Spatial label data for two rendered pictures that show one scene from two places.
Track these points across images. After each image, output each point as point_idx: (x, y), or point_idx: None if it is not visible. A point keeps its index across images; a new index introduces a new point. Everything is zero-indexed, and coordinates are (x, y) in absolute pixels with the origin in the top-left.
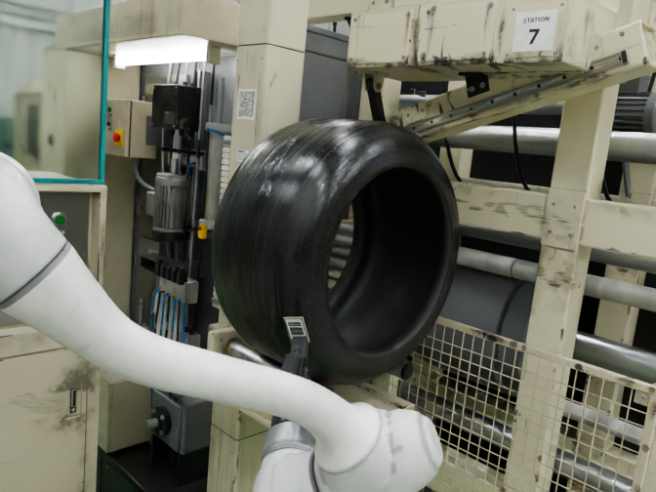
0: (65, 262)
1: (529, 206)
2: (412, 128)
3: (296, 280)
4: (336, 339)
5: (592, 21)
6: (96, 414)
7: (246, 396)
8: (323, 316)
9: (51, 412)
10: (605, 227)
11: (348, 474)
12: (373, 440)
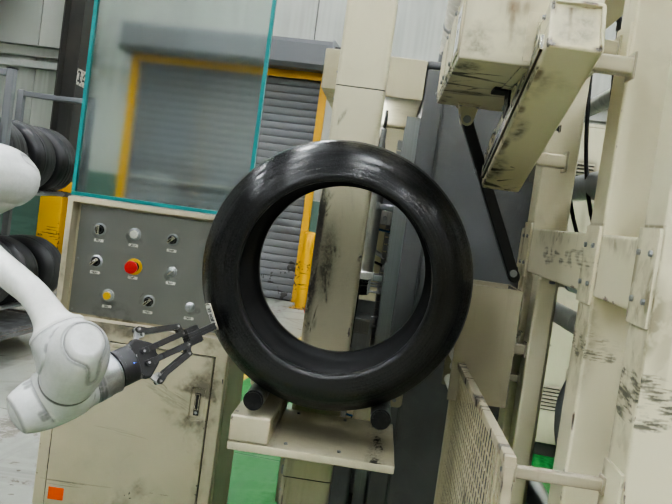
0: None
1: (580, 251)
2: (486, 161)
3: (210, 270)
4: (249, 336)
5: (527, 10)
6: (215, 425)
7: (2, 281)
8: (233, 309)
9: (177, 407)
10: (605, 270)
11: (31, 348)
12: (44, 326)
